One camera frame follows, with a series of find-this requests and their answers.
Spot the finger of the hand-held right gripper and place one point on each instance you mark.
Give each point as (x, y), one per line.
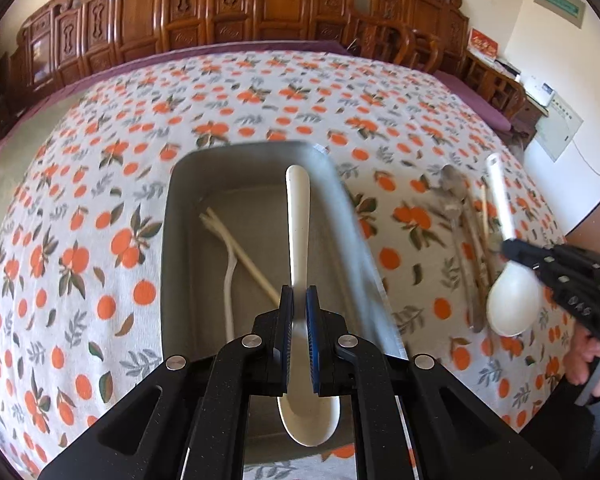
(541, 267)
(522, 250)

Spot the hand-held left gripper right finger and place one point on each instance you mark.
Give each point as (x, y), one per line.
(313, 325)

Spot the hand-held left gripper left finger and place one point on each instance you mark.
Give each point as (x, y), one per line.
(285, 320)

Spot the white rice spoon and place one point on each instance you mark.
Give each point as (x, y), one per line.
(299, 220)
(512, 300)

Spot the metal tray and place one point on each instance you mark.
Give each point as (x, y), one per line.
(200, 310)

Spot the person's right hand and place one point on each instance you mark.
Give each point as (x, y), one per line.
(580, 360)

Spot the white plastic fork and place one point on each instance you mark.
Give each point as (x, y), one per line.
(228, 290)

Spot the wooden chopsticks pair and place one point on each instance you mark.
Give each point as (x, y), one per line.
(250, 265)

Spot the metal fork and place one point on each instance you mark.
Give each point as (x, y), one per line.
(451, 205)

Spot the person's dark clothing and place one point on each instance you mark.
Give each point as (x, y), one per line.
(555, 440)

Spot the wooden side table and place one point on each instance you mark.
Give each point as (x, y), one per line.
(505, 95)

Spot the white device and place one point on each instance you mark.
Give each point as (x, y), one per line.
(539, 91)

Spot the red box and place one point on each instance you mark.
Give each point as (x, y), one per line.
(482, 45)

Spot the round-back wooden chair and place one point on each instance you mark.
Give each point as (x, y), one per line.
(375, 42)
(432, 52)

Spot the orange print tablecloth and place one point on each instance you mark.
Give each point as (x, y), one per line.
(130, 160)

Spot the carved wooden armchair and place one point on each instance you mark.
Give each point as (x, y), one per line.
(70, 35)
(430, 5)

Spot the large carved wooden sofa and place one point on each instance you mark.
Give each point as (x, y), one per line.
(140, 10)

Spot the white wall panel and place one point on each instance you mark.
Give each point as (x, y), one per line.
(557, 127)

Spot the green wall sign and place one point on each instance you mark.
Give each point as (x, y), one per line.
(560, 2)

